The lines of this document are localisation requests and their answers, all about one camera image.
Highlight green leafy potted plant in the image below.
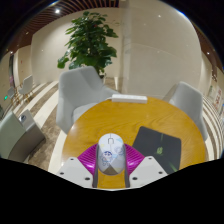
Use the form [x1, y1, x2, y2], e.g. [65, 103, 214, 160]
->
[56, 10, 119, 79]

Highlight white printed computer mouse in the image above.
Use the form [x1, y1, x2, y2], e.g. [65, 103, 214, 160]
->
[97, 132, 127, 177]

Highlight grey upholstered armchair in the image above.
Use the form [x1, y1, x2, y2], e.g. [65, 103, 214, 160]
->
[163, 81, 209, 141]
[55, 65, 118, 134]

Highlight pale chair wooden legs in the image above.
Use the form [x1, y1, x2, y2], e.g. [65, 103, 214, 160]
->
[18, 74, 35, 101]
[7, 86, 18, 104]

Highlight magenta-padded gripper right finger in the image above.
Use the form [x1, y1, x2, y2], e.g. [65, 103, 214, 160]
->
[123, 143, 169, 189]

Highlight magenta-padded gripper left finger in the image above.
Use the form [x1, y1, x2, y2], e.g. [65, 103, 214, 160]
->
[55, 143, 100, 189]

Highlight grey-green curved sofa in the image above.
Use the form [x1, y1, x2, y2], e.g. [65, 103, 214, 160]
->
[0, 111, 26, 160]

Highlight black mouse pad green lines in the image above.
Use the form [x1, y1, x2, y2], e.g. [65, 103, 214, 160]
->
[132, 125, 183, 175]

